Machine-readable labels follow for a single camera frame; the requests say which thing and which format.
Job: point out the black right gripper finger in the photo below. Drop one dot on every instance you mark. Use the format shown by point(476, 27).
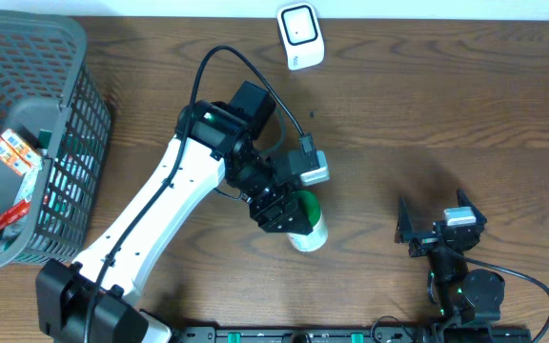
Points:
point(464, 201)
point(404, 227)

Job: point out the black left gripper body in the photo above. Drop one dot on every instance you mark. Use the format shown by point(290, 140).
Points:
point(269, 199)

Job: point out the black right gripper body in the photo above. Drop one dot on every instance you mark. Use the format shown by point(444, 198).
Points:
point(424, 243)

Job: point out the green lid white jar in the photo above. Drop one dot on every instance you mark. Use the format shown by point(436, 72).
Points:
point(318, 236)

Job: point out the orange juice box pair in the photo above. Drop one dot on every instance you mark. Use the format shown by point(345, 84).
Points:
point(17, 154)

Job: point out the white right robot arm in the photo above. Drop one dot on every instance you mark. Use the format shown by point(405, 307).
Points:
point(470, 297)

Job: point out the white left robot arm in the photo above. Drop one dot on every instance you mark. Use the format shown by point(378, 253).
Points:
point(93, 299)

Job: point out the white barcode scanner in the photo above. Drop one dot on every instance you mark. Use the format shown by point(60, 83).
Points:
point(301, 36)

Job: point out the red snack packet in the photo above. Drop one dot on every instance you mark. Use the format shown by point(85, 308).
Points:
point(15, 213)

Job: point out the grey plastic mesh basket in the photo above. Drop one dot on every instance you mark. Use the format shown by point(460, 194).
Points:
point(55, 131)

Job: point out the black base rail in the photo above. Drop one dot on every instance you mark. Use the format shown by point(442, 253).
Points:
point(382, 333)

